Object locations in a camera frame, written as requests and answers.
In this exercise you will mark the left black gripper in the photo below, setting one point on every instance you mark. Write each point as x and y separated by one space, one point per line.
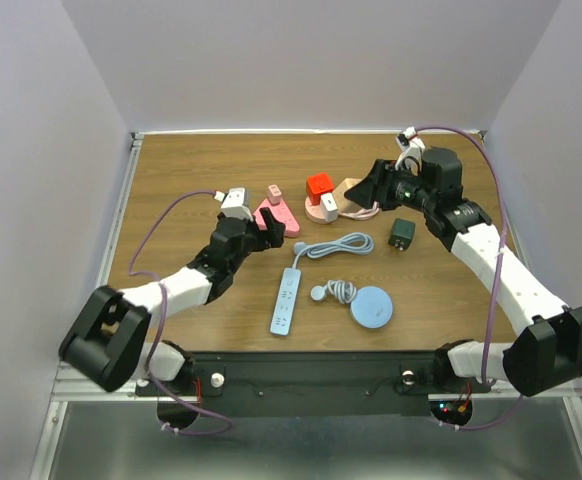
275 230

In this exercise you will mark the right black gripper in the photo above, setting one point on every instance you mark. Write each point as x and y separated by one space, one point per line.
377 186

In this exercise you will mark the pink triangular socket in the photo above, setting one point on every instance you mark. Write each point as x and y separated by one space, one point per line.
281 213

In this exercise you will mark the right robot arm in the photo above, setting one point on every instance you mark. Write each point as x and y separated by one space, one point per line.
547 351

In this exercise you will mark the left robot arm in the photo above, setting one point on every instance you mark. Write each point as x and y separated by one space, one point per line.
107 341

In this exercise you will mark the small pink charger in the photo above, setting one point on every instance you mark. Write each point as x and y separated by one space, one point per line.
274 195

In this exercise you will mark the white charger adapter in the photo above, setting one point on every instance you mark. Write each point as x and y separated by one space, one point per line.
328 207

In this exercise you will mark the red cube socket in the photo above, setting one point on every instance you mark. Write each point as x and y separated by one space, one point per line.
317 185

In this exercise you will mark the dark green charger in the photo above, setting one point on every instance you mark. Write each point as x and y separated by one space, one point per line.
401 234

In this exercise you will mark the blue power strip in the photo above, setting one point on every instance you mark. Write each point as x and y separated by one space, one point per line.
356 243

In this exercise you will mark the blue round socket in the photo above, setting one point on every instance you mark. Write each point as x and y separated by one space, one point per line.
370 307

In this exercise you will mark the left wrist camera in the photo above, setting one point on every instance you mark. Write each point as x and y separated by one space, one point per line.
235 203

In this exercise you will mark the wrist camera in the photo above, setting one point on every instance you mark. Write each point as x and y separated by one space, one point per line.
411 146
235 203

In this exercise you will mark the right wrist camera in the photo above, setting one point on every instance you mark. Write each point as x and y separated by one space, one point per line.
411 146

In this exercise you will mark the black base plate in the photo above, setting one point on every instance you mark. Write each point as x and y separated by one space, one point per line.
286 384

